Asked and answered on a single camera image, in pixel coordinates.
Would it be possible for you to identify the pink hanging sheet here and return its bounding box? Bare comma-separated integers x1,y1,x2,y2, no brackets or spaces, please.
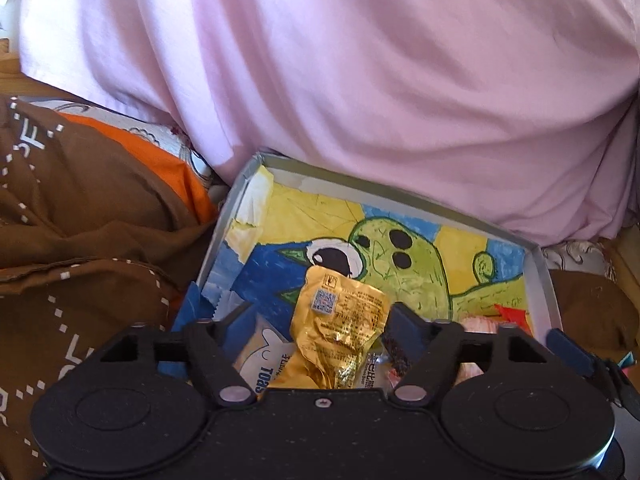
18,0,639,245

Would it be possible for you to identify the gold foil snack pack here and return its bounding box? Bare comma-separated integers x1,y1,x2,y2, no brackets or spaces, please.
270,266,390,389

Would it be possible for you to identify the brown PF patterned blanket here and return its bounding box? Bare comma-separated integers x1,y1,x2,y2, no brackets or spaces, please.
1,96,218,479

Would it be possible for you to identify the grey box with cartoon drawing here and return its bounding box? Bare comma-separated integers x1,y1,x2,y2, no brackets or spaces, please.
171,152,564,391

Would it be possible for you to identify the red spicy strip snack pack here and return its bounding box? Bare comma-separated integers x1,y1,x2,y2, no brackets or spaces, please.
495,304,533,335

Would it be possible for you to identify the toast bread pack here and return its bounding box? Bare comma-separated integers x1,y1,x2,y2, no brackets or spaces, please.
233,315,296,394

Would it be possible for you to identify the dark jerky clear pack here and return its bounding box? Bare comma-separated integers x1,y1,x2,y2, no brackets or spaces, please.
382,304,496,391

